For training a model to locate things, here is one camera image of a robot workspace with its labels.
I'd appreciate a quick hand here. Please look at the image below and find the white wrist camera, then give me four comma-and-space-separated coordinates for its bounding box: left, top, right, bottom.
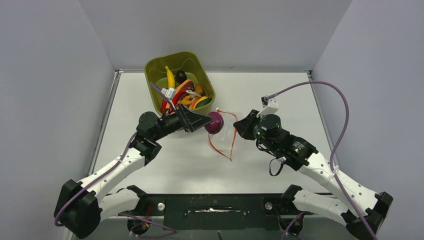
161, 87, 177, 100
256, 96, 279, 118

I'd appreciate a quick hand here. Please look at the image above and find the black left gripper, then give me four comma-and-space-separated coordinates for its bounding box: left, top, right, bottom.
152, 102, 214, 142

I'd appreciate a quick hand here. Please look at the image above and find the short red chili pepper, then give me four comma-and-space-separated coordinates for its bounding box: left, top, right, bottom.
160, 99, 170, 113

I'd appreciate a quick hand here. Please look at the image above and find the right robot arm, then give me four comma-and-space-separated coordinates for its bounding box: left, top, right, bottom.
233, 110, 393, 240

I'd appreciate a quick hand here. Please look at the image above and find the long yellow chili pepper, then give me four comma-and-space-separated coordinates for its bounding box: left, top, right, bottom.
165, 66, 176, 88

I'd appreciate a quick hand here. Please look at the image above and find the purple red onion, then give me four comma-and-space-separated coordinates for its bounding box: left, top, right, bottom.
204, 111, 224, 135

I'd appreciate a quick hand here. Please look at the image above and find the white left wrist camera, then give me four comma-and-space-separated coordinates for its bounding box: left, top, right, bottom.
161, 87, 177, 100

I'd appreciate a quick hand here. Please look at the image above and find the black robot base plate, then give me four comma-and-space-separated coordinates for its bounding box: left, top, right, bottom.
131, 193, 300, 231

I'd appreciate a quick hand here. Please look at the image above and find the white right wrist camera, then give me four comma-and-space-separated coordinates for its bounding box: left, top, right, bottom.
256, 96, 279, 118

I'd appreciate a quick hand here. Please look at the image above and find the dark purple plum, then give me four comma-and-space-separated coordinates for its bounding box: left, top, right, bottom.
174, 70, 188, 84

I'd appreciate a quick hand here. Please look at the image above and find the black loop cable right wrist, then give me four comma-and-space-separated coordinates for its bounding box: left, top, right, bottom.
256, 139, 286, 177

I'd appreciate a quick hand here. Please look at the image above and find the watermelon slice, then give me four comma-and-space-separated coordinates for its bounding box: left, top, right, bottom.
189, 96, 200, 110

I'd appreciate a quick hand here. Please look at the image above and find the dark green avocado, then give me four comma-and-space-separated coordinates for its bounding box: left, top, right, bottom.
196, 98, 213, 109

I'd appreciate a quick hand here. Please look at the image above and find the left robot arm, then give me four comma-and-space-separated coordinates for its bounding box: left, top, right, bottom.
53, 104, 214, 239

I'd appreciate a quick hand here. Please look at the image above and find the olive green plastic basket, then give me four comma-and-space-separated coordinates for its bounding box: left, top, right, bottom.
144, 51, 216, 115

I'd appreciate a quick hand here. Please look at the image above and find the clear zip bag orange zipper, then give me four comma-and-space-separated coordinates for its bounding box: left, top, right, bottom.
208, 108, 239, 162

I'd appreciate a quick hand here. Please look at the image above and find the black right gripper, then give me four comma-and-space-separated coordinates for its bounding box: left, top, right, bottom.
234, 109, 277, 154

